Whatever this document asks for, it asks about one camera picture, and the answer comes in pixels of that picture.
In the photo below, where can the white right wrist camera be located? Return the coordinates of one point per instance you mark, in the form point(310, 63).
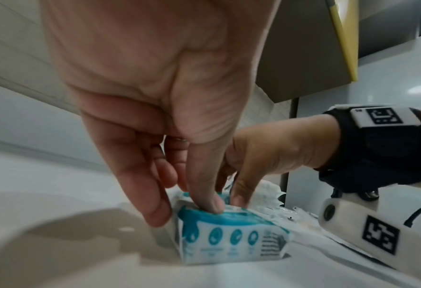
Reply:
point(345, 222)

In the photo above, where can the white table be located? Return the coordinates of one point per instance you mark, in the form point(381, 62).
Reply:
point(53, 253)

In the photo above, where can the person's left hand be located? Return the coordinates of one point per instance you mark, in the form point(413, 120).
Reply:
point(153, 70)

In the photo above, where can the dark metal post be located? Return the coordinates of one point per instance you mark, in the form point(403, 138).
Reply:
point(293, 108)

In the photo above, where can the black right wristband with markers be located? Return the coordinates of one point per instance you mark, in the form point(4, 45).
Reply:
point(381, 149)

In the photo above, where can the pile of mixed clear packets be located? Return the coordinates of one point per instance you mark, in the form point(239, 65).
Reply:
point(270, 194)

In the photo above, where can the person's right hand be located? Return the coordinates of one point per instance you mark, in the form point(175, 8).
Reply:
point(285, 149)

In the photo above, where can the row of teal wipes packets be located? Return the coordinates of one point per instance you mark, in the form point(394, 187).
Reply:
point(224, 242)

